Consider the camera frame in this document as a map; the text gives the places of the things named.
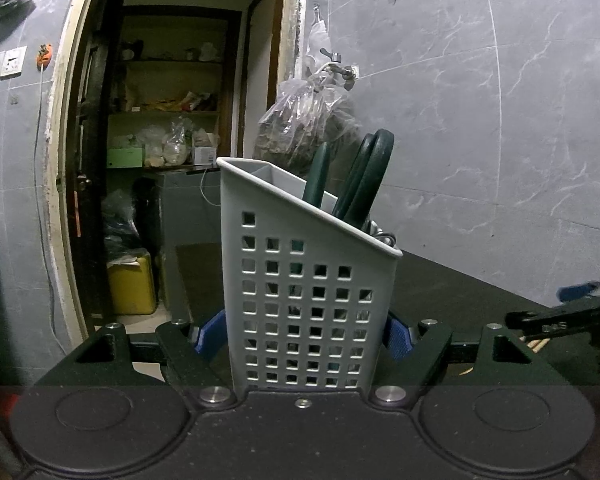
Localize orange wall hook ornament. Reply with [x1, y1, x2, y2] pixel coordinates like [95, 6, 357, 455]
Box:
[35, 44, 53, 72]

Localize wall tap fixture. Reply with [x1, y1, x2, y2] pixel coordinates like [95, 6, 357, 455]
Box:
[317, 48, 360, 91]

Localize wooden chopstick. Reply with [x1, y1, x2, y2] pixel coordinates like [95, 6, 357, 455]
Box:
[527, 338, 550, 353]

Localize white perforated utensil basket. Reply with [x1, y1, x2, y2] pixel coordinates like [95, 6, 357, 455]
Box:
[218, 157, 402, 393]

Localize green box on shelf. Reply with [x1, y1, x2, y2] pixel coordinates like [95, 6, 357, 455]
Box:
[107, 148, 144, 169]

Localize hanging plastic bag dark contents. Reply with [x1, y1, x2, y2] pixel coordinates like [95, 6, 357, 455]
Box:
[253, 73, 361, 177]

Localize white wall switch plate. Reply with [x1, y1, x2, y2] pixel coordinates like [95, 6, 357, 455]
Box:
[0, 46, 27, 79]

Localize green handled knife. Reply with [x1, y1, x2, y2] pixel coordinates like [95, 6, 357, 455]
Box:
[302, 142, 330, 208]

